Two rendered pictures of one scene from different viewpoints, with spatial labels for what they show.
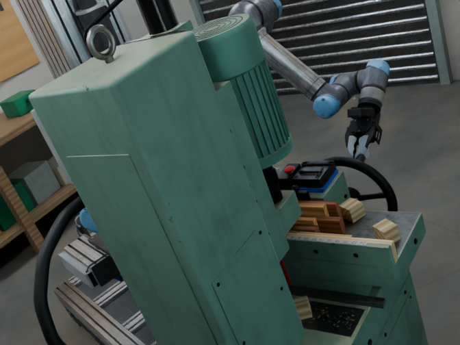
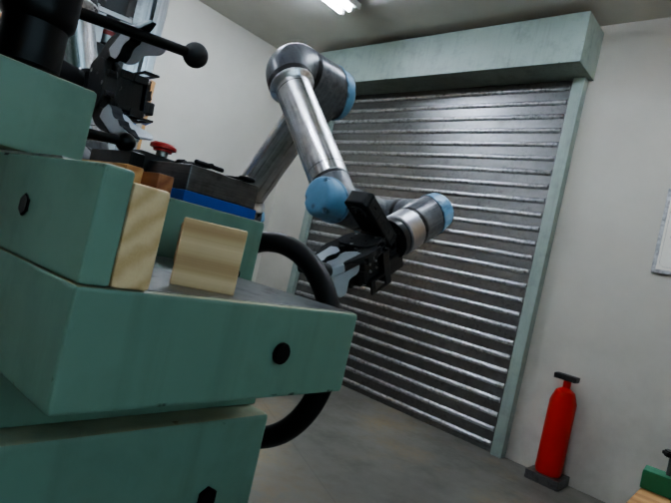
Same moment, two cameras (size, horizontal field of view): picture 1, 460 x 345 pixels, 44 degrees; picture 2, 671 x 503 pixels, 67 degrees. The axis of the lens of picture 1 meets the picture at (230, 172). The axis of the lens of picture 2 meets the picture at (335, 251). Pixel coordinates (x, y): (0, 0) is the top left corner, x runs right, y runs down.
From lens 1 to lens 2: 1.12 m
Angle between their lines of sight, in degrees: 26
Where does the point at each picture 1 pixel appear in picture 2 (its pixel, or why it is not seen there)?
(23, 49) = not seen: hidden behind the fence
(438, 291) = not seen: outside the picture
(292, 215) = (36, 127)
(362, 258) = (31, 221)
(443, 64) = (502, 431)
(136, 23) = not seen: hidden behind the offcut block
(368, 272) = (18, 294)
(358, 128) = (352, 241)
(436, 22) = (514, 380)
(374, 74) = (425, 203)
